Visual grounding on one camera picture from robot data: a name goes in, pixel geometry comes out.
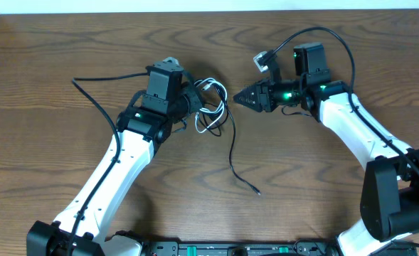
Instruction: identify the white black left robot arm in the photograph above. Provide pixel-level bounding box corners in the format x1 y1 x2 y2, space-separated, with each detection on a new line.
26 67 202 255

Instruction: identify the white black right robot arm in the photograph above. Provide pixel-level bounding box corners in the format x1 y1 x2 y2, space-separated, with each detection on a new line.
233 53 419 255

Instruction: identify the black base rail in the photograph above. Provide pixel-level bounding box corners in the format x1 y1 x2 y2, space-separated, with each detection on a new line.
125 241 340 256

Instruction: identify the white usb cable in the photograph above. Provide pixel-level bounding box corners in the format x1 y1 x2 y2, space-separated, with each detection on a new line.
193 77 228 134

